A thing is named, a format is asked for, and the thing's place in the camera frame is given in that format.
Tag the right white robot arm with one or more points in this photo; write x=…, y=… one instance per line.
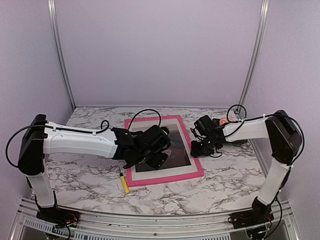
x=284, y=136

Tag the right aluminium corner post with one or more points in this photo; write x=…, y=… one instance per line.
x=258, y=42

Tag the left aluminium corner post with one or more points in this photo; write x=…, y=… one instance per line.
x=59, y=52

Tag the pink wooden picture frame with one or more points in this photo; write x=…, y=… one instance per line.
x=179, y=166

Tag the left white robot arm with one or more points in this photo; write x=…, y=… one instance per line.
x=44, y=138

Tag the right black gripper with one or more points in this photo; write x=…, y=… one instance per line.
x=196, y=153

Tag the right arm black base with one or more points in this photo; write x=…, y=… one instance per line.
x=246, y=218

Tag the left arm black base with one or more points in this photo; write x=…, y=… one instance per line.
x=59, y=216

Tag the yellow handled screwdriver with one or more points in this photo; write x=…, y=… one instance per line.
x=124, y=183

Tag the aluminium front rail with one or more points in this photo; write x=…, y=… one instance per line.
x=92, y=225

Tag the aluminium corner post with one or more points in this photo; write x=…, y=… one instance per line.
x=258, y=42
x=59, y=52

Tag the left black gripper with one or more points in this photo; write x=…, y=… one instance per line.
x=156, y=162

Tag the red patterned object in tray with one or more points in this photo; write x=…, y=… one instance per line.
x=224, y=121

